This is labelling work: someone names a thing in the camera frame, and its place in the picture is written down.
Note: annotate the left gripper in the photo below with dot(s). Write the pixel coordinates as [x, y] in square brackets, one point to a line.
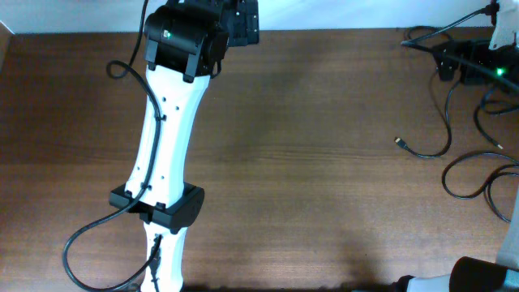
[246, 26]

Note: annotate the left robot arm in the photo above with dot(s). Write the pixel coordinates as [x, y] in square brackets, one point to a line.
[185, 44]

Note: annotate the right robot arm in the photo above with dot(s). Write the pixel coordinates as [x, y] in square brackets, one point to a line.
[499, 67]

